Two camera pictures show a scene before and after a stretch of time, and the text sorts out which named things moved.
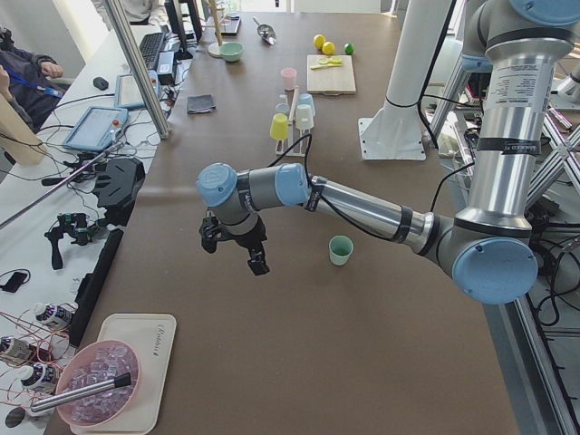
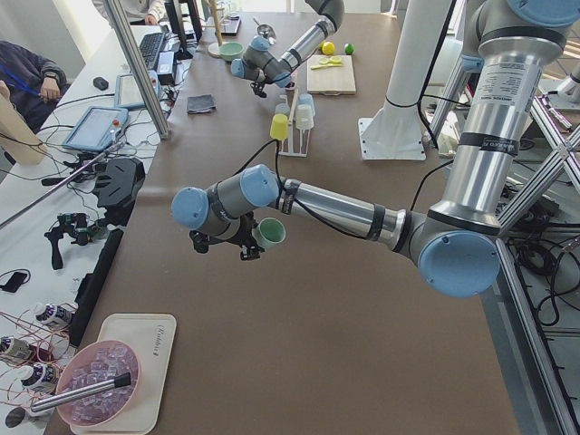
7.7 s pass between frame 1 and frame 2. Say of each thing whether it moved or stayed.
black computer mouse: stayed
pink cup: stayed
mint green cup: moved
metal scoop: stayed
